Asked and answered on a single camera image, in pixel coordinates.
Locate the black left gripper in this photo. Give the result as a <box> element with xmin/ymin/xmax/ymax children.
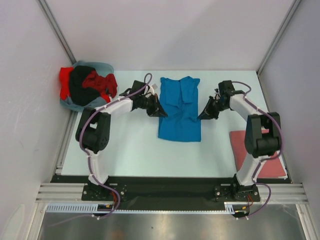
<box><xmin>138</xmin><ymin>93</ymin><xmax>168</xmax><ymax>118</ymax></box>

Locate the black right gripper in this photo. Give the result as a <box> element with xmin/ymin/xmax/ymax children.
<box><xmin>198</xmin><ymin>95</ymin><xmax>229</xmax><ymax>120</ymax></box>

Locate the blue t-shirt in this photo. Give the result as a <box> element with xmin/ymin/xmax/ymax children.
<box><xmin>158</xmin><ymin>76</ymin><xmax>202</xmax><ymax>143</ymax></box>

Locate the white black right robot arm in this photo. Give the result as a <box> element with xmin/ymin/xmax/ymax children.
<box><xmin>198</xmin><ymin>80</ymin><xmax>283</xmax><ymax>201</ymax></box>

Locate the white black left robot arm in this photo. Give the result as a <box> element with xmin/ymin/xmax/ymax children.
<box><xmin>75</xmin><ymin>80</ymin><xmax>168</xmax><ymax>200</ymax></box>

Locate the grey t-shirt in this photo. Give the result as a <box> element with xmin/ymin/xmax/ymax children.
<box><xmin>69</xmin><ymin>96</ymin><xmax>108</xmax><ymax>112</ymax></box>

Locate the dark red t-shirt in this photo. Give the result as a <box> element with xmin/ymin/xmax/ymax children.
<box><xmin>82</xmin><ymin>70</ymin><xmax>118</xmax><ymax>103</ymax></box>

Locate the black t-shirt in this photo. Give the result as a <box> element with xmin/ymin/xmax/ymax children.
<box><xmin>68</xmin><ymin>65</ymin><xmax>101</xmax><ymax>106</ymax></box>

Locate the folded pink t-shirt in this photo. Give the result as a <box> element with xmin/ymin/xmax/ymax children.
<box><xmin>229</xmin><ymin>130</ymin><xmax>287</xmax><ymax>179</ymax></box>

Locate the grey plastic basket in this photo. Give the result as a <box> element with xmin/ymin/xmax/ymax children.
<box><xmin>60</xmin><ymin>60</ymin><xmax>114</xmax><ymax>110</ymax></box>

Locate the bright red t-shirt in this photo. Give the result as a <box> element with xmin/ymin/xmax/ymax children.
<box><xmin>59</xmin><ymin>66</ymin><xmax>74</xmax><ymax>101</ymax></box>

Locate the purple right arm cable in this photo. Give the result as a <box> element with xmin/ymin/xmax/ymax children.
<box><xmin>231</xmin><ymin>80</ymin><xmax>285</xmax><ymax>186</ymax></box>

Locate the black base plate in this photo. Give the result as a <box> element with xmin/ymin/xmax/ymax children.
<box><xmin>50</xmin><ymin>175</ymin><xmax>291</xmax><ymax>211</ymax></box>

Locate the white slotted cable duct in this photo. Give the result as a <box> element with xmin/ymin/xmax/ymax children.
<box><xmin>46</xmin><ymin>203</ymin><xmax>245</xmax><ymax>215</ymax></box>

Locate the aluminium front rail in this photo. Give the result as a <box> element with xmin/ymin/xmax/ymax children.
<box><xmin>36</xmin><ymin>183</ymin><xmax>309</xmax><ymax>204</ymax></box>

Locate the aluminium corner post right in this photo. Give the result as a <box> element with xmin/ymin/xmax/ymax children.
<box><xmin>256</xmin><ymin>0</ymin><xmax>303</xmax><ymax>77</ymax></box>

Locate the aluminium corner post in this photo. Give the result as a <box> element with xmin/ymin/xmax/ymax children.
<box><xmin>36</xmin><ymin>0</ymin><xmax>77</xmax><ymax>64</ymax></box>
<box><xmin>256</xmin><ymin>0</ymin><xmax>303</xmax><ymax>77</ymax></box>

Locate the aluminium corner post left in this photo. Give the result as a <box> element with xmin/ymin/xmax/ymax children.
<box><xmin>36</xmin><ymin>0</ymin><xmax>77</xmax><ymax>64</ymax></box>

